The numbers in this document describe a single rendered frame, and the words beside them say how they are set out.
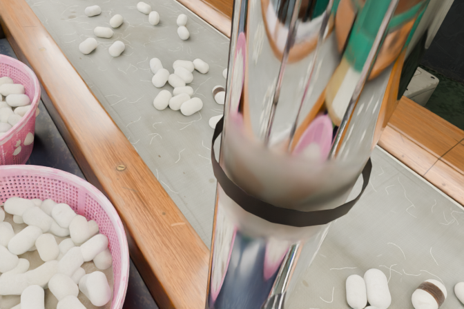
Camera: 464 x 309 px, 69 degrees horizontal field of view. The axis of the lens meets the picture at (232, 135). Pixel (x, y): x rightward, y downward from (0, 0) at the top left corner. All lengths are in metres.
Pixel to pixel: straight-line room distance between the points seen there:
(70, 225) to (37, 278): 0.06
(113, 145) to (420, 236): 0.38
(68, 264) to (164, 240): 0.09
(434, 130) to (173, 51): 0.45
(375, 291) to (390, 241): 0.08
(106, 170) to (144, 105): 0.15
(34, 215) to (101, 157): 0.09
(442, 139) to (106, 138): 0.46
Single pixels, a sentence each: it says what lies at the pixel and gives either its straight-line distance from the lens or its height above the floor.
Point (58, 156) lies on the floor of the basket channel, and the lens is 0.57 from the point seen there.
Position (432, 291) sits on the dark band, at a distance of 0.40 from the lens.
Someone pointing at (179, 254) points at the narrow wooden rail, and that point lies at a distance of 0.34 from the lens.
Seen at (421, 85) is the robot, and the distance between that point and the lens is 1.31.
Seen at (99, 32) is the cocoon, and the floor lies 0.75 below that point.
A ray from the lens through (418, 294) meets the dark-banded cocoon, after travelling 0.40.
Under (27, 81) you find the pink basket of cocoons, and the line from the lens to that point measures 0.61.
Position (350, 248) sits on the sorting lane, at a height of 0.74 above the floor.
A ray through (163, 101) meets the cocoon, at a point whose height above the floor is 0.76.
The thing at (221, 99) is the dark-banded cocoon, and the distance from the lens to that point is 0.52.
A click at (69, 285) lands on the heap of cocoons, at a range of 0.37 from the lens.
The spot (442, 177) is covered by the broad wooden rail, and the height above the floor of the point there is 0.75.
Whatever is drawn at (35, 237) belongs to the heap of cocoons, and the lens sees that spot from 0.41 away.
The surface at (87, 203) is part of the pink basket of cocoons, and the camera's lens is 0.41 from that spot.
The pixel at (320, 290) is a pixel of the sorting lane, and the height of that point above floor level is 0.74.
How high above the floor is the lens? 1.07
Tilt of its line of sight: 43 degrees down
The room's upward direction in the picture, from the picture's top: 7 degrees clockwise
